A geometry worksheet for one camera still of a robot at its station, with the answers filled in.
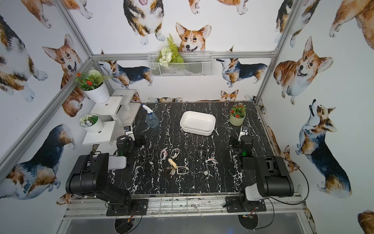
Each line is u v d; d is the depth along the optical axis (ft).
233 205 2.40
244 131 2.66
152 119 3.61
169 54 2.56
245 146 2.33
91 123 2.62
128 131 2.67
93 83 2.66
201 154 3.04
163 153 3.01
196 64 3.04
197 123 3.52
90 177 1.50
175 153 3.05
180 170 2.81
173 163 2.79
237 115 3.29
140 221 2.26
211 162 2.95
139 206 2.51
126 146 2.40
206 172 2.81
